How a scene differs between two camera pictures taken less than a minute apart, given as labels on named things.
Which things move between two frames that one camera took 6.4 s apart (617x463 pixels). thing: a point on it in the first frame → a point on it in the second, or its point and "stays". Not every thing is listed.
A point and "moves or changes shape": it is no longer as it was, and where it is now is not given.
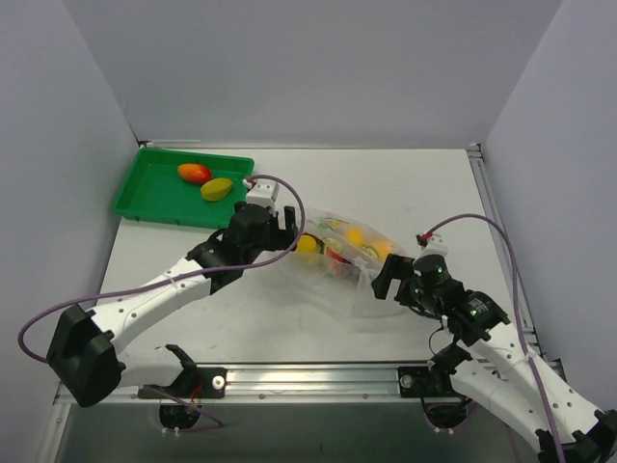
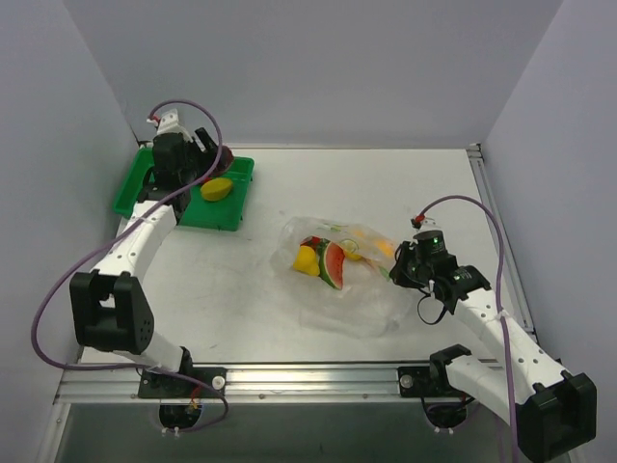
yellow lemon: [355, 235] → [356, 257]
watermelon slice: [341, 267] moves or changes shape
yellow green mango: [216, 188] stays
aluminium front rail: [348, 383] stays
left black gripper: [278, 231] → [201, 149]
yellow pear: [308, 248] → [306, 261]
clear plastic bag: [331, 274] moves or changes shape
